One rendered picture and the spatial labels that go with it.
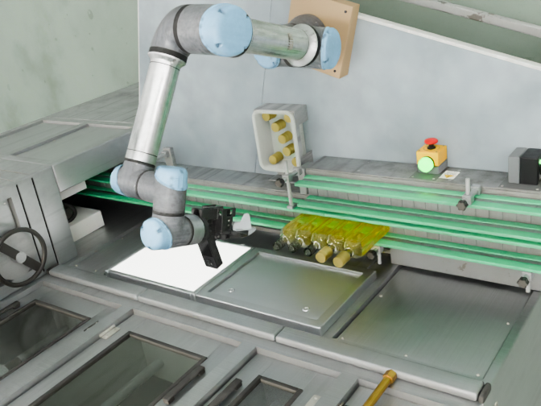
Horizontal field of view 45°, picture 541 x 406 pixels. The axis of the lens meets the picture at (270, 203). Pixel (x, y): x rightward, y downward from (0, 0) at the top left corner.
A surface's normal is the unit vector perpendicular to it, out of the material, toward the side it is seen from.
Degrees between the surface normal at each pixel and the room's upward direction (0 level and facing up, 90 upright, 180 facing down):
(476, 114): 0
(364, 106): 0
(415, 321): 91
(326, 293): 90
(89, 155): 90
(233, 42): 80
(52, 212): 90
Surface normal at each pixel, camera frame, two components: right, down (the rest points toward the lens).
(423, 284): -0.15, -0.91
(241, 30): 0.69, 0.18
